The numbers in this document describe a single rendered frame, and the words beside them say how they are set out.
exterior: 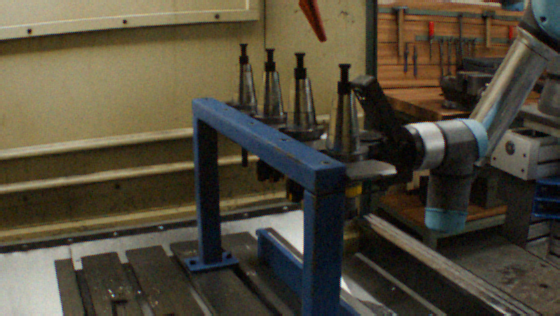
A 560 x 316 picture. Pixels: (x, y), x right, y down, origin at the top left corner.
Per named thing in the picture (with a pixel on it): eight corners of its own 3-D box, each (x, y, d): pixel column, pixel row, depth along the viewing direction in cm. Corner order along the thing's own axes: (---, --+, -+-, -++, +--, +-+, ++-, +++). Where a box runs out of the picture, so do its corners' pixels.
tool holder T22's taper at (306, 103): (279, 125, 80) (278, 77, 78) (307, 121, 82) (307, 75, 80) (294, 131, 76) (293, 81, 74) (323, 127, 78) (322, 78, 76)
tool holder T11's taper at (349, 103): (317, 146, 70) (318, 92, 68) (344, 141, 72) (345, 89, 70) (340, 154, 66) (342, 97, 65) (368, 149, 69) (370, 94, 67)
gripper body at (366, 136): (356, 196, 81) (421, 185, 86) (358, 137, 79) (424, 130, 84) (330, 182, 88) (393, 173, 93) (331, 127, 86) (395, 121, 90)
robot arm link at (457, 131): (489, 170, 92) (493, 122, 89) (442, 179, 87) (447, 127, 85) (460, 158, 99) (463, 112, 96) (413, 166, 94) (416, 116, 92)
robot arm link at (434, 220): (468, 216, 101) (475, 159, 98) (464, 239, 91) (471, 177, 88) (428, 211, 104) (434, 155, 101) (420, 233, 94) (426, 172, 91)
